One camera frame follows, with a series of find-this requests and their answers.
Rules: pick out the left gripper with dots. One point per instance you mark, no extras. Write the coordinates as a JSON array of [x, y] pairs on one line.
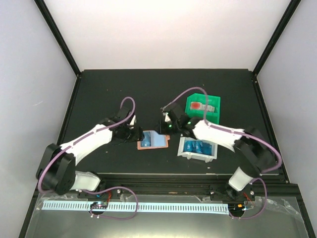
[[138, 135]]

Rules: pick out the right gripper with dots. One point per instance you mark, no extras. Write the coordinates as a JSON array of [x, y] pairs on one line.
[[162, 130]]

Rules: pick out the blue credit card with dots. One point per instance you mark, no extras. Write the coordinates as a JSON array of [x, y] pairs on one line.
[[146, 142]]

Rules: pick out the pink card holder wallet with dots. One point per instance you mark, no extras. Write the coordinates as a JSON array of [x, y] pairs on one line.
[[157, 141]]

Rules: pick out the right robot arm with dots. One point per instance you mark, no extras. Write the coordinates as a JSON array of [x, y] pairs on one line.
[[255, 156]]

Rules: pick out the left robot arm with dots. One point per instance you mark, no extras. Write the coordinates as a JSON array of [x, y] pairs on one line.
[[57, 170]]

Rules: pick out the blue cards stack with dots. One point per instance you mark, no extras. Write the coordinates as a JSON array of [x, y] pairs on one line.
[[197, 146]]

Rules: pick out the red white cards stack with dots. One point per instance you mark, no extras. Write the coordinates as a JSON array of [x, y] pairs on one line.
[[202, 107]]

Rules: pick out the white storage bin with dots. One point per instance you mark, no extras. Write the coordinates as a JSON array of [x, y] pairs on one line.
[[196, 156]]

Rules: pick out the green storage bin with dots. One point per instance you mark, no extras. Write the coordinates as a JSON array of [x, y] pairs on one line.
[[212, 100]]

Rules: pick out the small circuit board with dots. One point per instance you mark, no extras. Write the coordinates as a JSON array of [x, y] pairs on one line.
[[99, 205]]

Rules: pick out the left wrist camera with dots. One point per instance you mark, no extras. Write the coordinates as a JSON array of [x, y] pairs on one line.
[[133, 121]]

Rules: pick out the black aluminium rail frame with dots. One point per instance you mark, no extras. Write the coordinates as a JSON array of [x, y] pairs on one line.
[[217, 188]]

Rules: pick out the light blue slotted cable duct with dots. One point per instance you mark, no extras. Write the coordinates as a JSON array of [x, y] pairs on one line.
[[147, 207]]

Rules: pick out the left frame post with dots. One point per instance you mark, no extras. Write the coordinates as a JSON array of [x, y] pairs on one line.
[[46, 14]]

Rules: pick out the frame post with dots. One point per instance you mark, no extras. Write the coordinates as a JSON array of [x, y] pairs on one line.
[[46, 14], [286, 17]]

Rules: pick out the right frame post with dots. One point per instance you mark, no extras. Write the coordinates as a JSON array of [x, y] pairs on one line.
[[286, 17]]

